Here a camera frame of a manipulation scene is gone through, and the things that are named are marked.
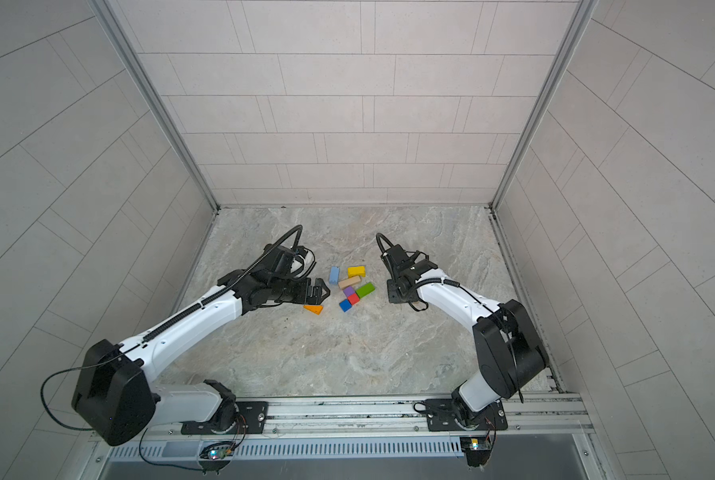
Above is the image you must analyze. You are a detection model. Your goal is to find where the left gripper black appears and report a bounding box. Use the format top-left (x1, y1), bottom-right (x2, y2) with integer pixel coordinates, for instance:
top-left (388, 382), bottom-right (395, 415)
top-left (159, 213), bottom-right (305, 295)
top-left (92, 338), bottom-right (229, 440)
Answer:
top-left (268, 277), bottom-right (335, 305)

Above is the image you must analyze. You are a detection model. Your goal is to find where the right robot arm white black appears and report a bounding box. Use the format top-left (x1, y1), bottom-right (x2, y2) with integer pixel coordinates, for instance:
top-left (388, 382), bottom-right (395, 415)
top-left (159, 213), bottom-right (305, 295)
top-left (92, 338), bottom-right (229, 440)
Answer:
top-left (377, 234), bottom-right (549, 432)

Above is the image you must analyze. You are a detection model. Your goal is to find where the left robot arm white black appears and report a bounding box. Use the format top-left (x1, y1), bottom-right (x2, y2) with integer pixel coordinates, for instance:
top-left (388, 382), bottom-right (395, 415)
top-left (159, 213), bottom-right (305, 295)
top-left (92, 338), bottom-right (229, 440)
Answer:
top-left (71, 245), bottom-right (330, 446)

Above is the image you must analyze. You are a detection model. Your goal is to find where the orange wood block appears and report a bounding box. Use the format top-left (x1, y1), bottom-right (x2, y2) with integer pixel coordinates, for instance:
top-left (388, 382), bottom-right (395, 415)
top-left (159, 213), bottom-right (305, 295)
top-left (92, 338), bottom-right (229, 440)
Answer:
top-left (304, 305), bottom-right (324, 315)

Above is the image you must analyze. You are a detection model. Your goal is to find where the light blue wood block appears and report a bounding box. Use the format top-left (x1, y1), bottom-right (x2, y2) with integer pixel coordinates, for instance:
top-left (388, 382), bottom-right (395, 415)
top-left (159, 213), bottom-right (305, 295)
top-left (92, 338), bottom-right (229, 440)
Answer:
top-left (329, 266), bottom-right (340, 285)

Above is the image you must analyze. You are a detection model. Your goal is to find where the green wood block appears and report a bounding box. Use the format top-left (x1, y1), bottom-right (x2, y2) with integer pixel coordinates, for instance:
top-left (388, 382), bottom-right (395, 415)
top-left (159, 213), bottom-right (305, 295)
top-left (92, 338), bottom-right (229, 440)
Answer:
top-left (356, 282), bottom-right (375, 299)

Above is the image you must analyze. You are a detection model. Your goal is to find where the yellow wood block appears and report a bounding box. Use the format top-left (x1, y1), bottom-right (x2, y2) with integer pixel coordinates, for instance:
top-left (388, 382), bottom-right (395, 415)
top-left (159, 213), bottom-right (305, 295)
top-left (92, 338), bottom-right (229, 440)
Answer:
top-left (348, 266), bottom-right (367, 278)

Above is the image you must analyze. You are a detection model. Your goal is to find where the perforated vent strip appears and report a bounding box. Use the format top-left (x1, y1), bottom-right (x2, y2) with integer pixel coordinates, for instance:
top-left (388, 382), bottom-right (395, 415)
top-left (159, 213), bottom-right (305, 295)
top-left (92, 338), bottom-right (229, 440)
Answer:
top-left (110, 436), bottom-right (463, 463)

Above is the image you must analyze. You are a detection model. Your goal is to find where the right controller board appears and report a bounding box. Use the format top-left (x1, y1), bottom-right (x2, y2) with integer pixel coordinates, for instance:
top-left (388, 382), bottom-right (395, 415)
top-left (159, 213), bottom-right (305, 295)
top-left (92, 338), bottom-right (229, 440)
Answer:
top-left (459, 437), bottom-right (493, 468)

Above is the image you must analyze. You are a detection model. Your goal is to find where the controller board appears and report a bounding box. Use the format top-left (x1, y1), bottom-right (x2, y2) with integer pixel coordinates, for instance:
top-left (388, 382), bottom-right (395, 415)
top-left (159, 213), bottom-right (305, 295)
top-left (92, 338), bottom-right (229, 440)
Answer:
top-left (459, 437), bottom-right (493, 468)
top-left (199, 441), bottom-right (238, 462)

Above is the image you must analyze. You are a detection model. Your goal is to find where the left controller board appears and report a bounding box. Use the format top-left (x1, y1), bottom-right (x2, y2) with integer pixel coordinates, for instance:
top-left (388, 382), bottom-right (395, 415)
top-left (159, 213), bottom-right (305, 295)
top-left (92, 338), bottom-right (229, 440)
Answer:
top-left (199, 441), bottom-right (238, 462)

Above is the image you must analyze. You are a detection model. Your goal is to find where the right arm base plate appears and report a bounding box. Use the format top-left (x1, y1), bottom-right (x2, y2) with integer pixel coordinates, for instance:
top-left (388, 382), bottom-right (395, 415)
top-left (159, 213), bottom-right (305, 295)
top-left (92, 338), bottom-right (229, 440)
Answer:
top-left (413, 398), bottom-right (509, 432)

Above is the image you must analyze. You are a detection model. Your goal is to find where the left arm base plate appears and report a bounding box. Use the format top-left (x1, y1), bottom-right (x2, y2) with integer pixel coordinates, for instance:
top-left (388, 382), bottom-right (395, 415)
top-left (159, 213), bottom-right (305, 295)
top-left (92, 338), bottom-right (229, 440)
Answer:
top-left (181, 401), bottom-right (269, 435)

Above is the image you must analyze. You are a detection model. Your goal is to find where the aluminium mounting rail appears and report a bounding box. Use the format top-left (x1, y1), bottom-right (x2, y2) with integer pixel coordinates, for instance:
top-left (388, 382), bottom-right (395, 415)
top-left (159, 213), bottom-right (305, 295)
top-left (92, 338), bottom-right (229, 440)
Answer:
top-left (130, 392), bottom-right (593, 441)

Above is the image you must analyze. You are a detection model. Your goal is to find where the left black cable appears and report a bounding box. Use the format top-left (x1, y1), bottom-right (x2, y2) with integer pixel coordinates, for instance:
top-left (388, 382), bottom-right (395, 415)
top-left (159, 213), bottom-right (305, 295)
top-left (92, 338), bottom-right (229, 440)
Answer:
top-left (38, 353), bottom-right (245, 474)

